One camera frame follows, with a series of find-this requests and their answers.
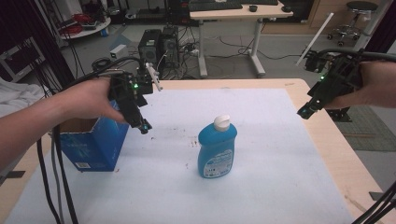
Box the coiled black cable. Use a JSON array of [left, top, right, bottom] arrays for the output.
[[92, 56, 111, 71]]

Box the white cloth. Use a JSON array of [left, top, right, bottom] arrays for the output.
[[0, 77, 46, 118]]

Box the thin black cable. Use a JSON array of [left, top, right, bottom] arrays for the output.
[[36, 138, 62, 224], [351, 186, 396, 224]]

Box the white foam mat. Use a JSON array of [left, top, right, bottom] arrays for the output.
[[4, 88, 356, 224]]

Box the black keyboard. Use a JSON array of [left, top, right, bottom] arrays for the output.
[[239, 0, 279, 7], [188, 1, 244, 13]]

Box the small white box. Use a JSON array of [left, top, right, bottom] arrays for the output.
[[109, 44, 128, 60]]

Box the white round table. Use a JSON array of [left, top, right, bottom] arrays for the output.
[[59, 17, 112, 40]]

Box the black floor cable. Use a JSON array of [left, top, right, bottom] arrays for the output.
[[206, 35, 302, 61]]

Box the blue bottle with white cap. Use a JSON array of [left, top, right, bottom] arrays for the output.
[[197, 114, 238, 179]]

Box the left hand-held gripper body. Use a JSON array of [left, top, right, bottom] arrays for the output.
[[107, 63, 163, 110]]

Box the grey cable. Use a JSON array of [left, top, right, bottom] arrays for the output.
[[50, 133, 65, 224]]

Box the person's right hand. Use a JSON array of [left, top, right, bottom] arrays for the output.
[[324, 60, 396, 110]]

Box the wooden desk with white legs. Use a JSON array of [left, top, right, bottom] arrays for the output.
[[189, 1, 294, 78]]

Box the thick black cable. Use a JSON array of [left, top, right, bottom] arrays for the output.
[[317, 48, 396, 224], [54, 55, 144, 224]]

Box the grey floor mat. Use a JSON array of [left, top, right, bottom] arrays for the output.
[[334, 105, 396, 152]]

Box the black computer tower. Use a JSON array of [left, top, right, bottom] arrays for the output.
[[160, 25, 180, 71], [137, 28, 163, 68]]

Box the red cable bundle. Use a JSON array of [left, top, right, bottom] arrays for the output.
[[59, 13, 94, 35]]

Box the person's left hand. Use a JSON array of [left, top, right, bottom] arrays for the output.
[[61, 77, 129, 124]]

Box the black tape strip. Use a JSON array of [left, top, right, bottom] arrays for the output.
[[6, 170, 26, 179]]

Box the metal rack frame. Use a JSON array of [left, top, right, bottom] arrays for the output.
[[0, 36, 46, 83]]

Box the black stool with wheels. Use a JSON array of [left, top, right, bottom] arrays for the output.
[[326, 0, 379, 48]]

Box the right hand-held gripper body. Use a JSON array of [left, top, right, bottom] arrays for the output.
[[295, 12, 363, 104]]

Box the blue cardboard box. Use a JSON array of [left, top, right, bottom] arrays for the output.
[[59, 99, 130, 173]]

